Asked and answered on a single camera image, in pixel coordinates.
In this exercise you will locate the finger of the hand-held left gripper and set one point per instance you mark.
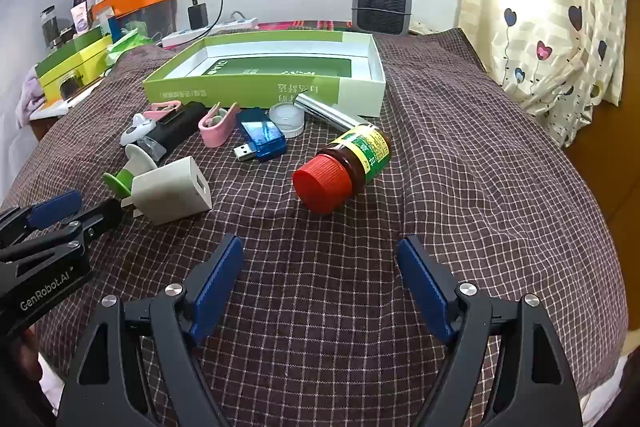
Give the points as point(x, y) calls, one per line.
point(102, 214)
point(52, 209)

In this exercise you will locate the green white shallow cardboard box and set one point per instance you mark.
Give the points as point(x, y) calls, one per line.
point(225, 88)

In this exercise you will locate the white power strip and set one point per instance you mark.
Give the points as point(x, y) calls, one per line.
point(235, 23)

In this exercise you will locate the cream curtain with hearts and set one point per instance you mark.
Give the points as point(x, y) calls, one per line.
point(550, 7)

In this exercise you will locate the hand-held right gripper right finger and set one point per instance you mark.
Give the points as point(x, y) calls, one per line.
point(425, 287)

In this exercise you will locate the brown bottle with red cap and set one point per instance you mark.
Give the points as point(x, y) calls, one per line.
point(360, 152)

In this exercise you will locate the pink cloth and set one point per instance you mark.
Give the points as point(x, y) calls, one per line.
point(27, 97)

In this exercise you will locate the pink grey clip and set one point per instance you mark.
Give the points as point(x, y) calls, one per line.
point(162, 109)
point(215, 132)

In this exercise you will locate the blue transparent usb dongle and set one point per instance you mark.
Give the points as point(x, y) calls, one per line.
point(262, 134)

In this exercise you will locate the white charger plug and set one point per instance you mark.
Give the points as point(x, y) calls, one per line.
point(170, 192)

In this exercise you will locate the white translucent round cap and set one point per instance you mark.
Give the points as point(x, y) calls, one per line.
point(286, 117)

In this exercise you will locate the black device with clear cap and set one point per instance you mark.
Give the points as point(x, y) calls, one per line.
point(175, 129)

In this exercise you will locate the green plastic bag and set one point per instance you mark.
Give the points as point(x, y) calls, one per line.
point(127, 47)

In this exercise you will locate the green yellow cardboard box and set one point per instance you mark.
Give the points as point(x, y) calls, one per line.
point(75, 57)

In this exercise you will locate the blue white carton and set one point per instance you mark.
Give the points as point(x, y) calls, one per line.
point(113, 28)

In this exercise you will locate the brown checked blanket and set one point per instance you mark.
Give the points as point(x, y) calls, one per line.
point(450, 207)

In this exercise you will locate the silver metal tube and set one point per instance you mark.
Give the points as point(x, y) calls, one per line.
point(325, 111)

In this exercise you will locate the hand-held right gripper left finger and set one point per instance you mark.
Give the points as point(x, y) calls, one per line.
point(220, 282)

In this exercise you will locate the colourful striped mat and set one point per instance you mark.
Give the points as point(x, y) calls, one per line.
point(300, 25)

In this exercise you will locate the white round panda gadget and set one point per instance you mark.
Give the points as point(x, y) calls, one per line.
point(134, 132)

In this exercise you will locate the grey space heater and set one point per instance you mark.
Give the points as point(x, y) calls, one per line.
point(382, 7)

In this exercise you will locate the black power adapter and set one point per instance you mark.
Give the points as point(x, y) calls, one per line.
point(198, 17)

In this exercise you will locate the glass jar with dark lid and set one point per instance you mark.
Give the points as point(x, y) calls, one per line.
point(50, 27)

